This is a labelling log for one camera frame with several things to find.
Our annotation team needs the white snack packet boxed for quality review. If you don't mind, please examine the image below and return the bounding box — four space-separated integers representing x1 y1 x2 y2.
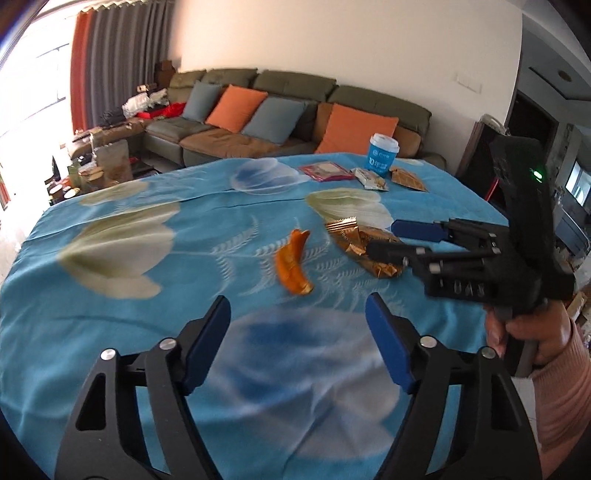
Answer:
351 167 389 191

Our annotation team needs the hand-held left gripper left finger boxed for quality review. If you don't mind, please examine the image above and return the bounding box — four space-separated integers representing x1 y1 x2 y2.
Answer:
54 295 232 480

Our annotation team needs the gold foil wrapper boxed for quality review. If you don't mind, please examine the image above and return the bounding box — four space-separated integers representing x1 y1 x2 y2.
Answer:
325 217 404 280

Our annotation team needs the orange peel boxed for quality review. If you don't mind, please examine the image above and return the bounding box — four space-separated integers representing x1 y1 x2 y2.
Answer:
276 229 315 295

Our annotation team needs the grey curtain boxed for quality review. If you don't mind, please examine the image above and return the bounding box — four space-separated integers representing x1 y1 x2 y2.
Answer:
85 0 185 127

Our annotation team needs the red cloth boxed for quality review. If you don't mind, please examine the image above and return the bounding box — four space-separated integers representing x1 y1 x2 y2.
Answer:
139 104 186 121

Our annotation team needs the person's right hand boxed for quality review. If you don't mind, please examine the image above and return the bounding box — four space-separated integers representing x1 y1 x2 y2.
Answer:
484 300 575 370

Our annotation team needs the large grey-blue cushion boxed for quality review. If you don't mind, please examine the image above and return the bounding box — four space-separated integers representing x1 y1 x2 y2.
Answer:
241 96 306 145

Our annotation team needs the brown snack packet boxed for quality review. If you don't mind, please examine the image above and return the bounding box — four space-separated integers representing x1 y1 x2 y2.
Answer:
390 167 428 192

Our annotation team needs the brown paper bag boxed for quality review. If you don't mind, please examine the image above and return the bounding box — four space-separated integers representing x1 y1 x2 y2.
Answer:
95 141 134 185

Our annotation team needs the person's right forearm pink sleeve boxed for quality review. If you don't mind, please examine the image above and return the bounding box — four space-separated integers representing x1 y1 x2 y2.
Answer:
526 318 591 480

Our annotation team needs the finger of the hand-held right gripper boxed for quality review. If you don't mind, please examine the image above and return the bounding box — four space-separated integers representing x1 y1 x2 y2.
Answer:
366 240 444 278
391 219 508 254

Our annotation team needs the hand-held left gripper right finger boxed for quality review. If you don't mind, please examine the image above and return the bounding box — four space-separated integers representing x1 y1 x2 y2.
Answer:
365 292 542 480

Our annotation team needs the cardboard box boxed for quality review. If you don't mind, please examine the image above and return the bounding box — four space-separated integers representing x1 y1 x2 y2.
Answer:
154 60 176 88

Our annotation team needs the blue floral blanket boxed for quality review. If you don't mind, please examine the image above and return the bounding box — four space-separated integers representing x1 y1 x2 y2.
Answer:
0 152 546 480

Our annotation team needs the orange cushion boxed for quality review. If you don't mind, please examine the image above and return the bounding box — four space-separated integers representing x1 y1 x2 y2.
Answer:
204 84 269 134
315 103 400 154

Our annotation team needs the blue paper cup white lid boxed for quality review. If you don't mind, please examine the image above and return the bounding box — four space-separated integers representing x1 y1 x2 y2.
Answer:
362 133 400 175

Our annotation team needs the orange curtain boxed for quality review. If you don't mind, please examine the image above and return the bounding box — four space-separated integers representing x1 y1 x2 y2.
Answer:
71 11 94 132

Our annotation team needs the white cloth pile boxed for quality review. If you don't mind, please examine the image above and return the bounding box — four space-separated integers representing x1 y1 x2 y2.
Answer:
122 90 169 116

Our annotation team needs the small grey-blue cushion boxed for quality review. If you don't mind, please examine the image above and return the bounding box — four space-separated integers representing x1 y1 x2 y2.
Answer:
181 80 225 123

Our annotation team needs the olive green sofa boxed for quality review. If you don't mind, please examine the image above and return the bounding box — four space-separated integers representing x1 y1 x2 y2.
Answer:
143 68 446 169

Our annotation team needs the pink packet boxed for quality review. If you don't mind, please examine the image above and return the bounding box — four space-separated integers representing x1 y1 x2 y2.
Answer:
298 161 354 183

